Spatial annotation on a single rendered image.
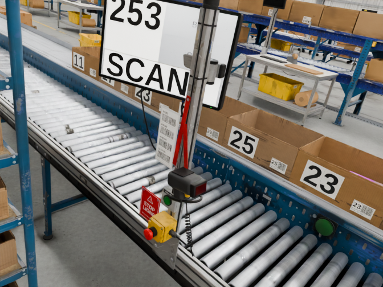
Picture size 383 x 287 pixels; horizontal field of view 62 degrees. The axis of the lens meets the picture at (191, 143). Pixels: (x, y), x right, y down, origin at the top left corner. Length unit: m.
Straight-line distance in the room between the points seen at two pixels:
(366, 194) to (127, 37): 1.06
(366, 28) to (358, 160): 4.47
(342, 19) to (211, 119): 4.69
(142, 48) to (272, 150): 0.76
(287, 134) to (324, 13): 4.61
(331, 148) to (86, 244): 1.60
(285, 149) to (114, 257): 1.29
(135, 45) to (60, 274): 1.45
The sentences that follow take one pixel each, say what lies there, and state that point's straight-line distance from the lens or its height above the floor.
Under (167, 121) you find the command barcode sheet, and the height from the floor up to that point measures 1.20.
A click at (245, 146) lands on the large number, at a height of 0.95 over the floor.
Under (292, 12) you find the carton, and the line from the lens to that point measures 6.52.
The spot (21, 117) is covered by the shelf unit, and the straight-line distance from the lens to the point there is 0.89.
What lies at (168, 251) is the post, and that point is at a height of 0.73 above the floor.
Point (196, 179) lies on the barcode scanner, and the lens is 0.96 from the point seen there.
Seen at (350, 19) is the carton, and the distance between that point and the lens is 6.12.
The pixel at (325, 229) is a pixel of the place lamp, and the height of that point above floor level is 0.81.
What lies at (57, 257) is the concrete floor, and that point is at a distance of 2.24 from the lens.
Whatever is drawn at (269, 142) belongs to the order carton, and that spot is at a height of 1.02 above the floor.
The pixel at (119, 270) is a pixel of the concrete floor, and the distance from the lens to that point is 2.14.
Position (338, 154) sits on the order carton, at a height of 0.99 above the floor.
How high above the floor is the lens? 1.58
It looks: 25 degrees down
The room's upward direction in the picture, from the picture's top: 10 degrees clockwise
